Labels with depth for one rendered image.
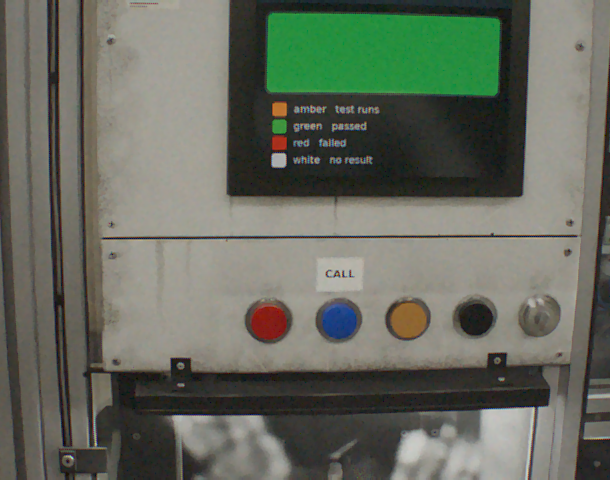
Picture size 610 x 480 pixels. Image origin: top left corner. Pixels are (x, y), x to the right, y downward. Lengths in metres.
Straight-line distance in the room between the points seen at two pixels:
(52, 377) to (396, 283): 0.31
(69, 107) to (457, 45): 0.33
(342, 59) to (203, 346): 0.28
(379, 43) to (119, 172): 0.24
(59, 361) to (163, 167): 0.20
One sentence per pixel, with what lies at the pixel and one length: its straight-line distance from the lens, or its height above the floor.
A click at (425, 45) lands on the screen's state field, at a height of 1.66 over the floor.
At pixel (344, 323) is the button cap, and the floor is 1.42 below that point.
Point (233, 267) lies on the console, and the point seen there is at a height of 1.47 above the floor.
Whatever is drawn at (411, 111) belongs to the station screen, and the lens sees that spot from 1.07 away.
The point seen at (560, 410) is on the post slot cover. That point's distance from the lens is 1.21.
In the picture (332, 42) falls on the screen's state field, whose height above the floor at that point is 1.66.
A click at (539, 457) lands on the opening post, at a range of 1.23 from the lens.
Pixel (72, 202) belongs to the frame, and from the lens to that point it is 1.11.
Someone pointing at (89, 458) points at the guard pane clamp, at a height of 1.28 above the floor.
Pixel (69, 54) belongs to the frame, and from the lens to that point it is 1.08.
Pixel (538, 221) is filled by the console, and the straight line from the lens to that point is 1.14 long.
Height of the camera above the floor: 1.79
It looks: 16 degrees down
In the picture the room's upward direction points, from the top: 1 degrees clockwise
